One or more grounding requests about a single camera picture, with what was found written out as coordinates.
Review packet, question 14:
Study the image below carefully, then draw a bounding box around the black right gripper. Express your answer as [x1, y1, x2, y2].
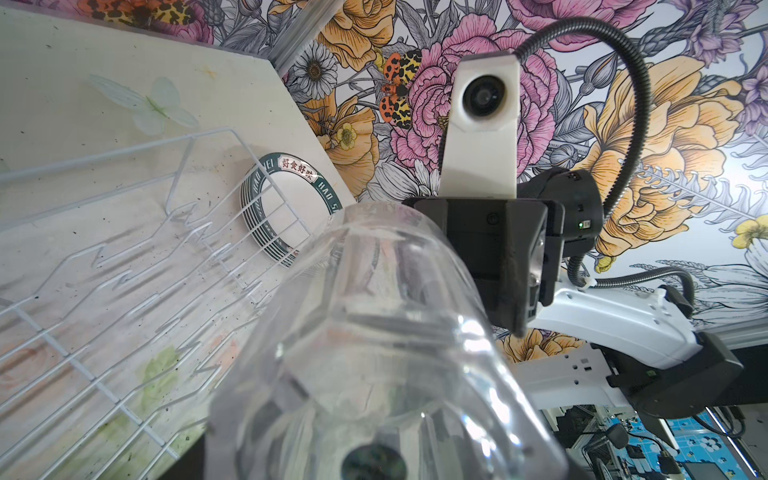
[404, 168, 604, 336]

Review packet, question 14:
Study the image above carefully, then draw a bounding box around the clear glass cup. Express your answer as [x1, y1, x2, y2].
[204, 203, 569, 479]

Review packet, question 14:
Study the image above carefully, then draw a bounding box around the dark green rimmed plate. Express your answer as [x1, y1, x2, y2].
[240, 152, 343, 267]

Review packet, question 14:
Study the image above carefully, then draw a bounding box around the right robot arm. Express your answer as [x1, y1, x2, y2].
[407, 168, 743, 419]

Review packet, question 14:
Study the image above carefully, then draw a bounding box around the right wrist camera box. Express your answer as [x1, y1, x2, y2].
[438, 51, 521, 200]

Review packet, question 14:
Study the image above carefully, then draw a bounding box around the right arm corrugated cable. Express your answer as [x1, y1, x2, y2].
[513, 16, 697, 301]

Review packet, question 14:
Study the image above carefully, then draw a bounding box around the aluminium corner post right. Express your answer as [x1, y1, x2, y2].
[268, 0, 344, 77]

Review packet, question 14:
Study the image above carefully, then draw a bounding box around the white wire dish rack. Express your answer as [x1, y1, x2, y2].
[1, 130, 288, 479]

